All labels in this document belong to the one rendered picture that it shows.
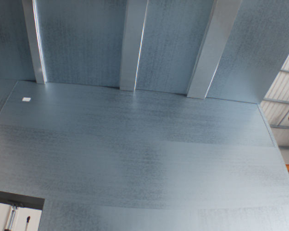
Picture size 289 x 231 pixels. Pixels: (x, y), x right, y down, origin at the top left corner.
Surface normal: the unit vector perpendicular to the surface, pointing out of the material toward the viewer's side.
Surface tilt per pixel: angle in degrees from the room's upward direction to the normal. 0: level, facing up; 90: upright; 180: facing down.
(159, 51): 180
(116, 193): 90
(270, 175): 90
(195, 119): 90
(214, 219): 90
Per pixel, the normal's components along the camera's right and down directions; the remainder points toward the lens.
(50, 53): 0.00, 0.73
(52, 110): 0.14, -0.68
